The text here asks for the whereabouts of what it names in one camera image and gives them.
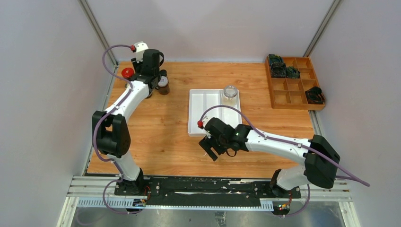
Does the clear lidded glass jar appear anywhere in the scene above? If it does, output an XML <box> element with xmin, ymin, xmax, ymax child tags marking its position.
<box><xmin>221</xmin><ymin>85</ymin><xmax>238</xmax><ymax>106</ymax></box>

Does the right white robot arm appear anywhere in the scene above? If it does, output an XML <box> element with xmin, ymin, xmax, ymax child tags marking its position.
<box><xmin>198</xmin><ymin>117</ymin><xmax>340</xmax><ymax>198</ymax></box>

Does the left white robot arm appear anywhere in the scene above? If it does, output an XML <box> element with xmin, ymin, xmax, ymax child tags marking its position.
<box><xmin>92</xmin><ymin>46</ymin><xmax>164</xmax><ymax>195</ymax></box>

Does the red-lid sauce jar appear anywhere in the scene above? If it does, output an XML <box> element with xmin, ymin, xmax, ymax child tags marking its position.
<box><xmin>121</xmin><ymin>68</ymin><xmax>135</xmax><ymax>80</ymax></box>

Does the small black-cap bottle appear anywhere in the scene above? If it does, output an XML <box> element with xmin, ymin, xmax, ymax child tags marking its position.
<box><xmin>160</xmin><ymin>70</ymin><xmax>167</xmax><ymax>77</ymax></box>

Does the brown jar white lid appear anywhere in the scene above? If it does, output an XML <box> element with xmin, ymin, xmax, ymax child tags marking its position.
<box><xmin>158</xmin><ymin>76</ymin><xmax>170</xmax><ymax>95</ymax></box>

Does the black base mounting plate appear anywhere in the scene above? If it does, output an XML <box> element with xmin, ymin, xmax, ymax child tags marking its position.
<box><xmin>114</xmin><ymin>176</ymin><xmax>301</xmax><ymax>208</ymax></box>

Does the wooden compartment organizer box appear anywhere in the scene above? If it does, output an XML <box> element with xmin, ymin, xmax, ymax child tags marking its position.
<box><xmin>265</xmin><ymin>56</ymin><xmax>325</xmax><ymax>111</ymax></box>

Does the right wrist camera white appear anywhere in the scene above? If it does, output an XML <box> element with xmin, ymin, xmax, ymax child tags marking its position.
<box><xmin>199</xmin><ymin>116</ymin><xmax>211</xmax><ymax>138</ymax></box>

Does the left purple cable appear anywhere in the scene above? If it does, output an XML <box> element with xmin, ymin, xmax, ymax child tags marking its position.
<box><xmin>93</xmin><ymin>44</ymin><xmax>137</xmax><ymax>215</ymax></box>

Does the purple cable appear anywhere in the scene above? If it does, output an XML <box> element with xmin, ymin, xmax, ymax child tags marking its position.
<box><xmin>197</xmin><ymin>105</ymin><xmax>371</xmax><ymax>218</ymax></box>
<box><xmin>93</xmin><ymin>44</ymin><xmax>137</xmax><ymax>215</ymax></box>

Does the black cable bundle middle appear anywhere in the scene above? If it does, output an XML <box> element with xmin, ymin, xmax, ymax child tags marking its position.
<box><xmin>270</xmin><ymin>62</ymin><xmax>287</xmax><ymax>79</ymax></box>

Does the green black cable bundle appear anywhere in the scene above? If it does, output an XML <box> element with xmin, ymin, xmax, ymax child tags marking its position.
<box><xmin>267</xmin><ymin>53</ymin><xmax>284</xmax><ymax>66</ymax></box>

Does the green cable bundle small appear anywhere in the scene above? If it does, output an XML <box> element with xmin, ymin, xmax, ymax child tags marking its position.
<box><xmin>286</xmin><ymin>66</ymin><xmax>300</xmax><ymax>79</ymax></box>

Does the black cable bundle right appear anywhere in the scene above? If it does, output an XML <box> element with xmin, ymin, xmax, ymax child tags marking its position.
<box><xmin>305</xmin><ymin>87</ymin><xmax>324</xmax><ymax>105</ymax></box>

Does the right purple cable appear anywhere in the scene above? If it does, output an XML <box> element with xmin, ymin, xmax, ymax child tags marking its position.
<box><xmin>197</xmin><ymin>105</ymin><xmax>371</xmax><ymax>218</ymax></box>

